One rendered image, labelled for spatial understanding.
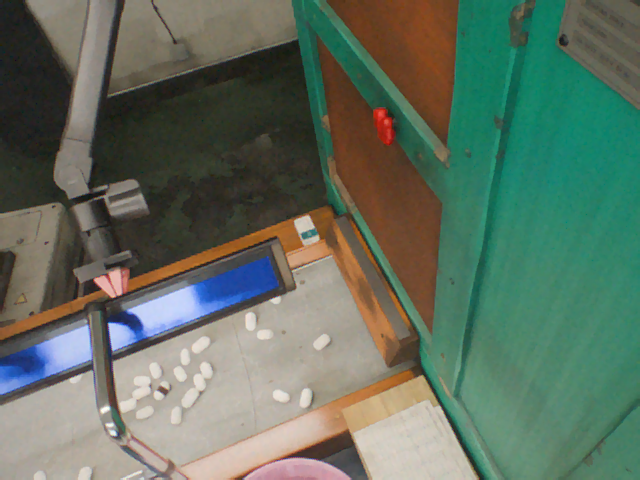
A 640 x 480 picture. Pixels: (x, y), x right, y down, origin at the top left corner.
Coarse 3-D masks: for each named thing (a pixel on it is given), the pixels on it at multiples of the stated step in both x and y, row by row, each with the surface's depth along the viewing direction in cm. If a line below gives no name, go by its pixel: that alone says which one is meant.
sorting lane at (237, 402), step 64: (256, 320) 104; (320, 320) 102; (64, 384) 100; (128, 384) 99; (192, 384) 97; (256, 384) 95; (320, 384) 94; (0, 448) 94; (64, 448) 93; (192, 448) 90
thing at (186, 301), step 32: (224, 256) 67; (256, 256) 67; (160, 288) 65; (192, 288) 66; (224, 288) 67; (256, 288) 68; (288, 288) 69; (64, 320) 64; (128, 320) 66; (160, 320) 67; (192, 320) 68; (0, 352) 63; (32, 352) 64; (64, 352) 65; (128, 352) 67; (0, 384) 64; (32, 384) 65
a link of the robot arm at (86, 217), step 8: (80, 200) 94; (88, 200) 92; (96, 200) 93; (104, 200) 96; (72, 208) 92; (80, 208) 91; (88, 208) 92; (96, 208) 92; (104, 208) 94; (72, 216) 92; (80, 216) 91; (88, 216) 91; (96, 216) 92; (104, 216) 93; (112, 216) 94; (80, 224) 91; (88, 224) 91; (96, 224) 92; (104, 224) 93; (80, 232) 92; (96, 232) 93
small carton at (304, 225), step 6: (306, 216) 112; (294, 222) 112; (300, 222) 112; (306, 222) 111; (300, 228) 111; (306, 228) 110; (312, 228) 110; (300, 234) 110; (306, 234) 109; (312, 234) 109; (306, 240) 109; (312, 240) 110
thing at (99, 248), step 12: (108, 228) 94; (84, 240) 92; (96, 240) 91; (108, 240) 92; (96, 252) 91; (108, 252) 92; (120, 252) 94; (132, 252) 93; (96, 264) 91; (108, 264) 92
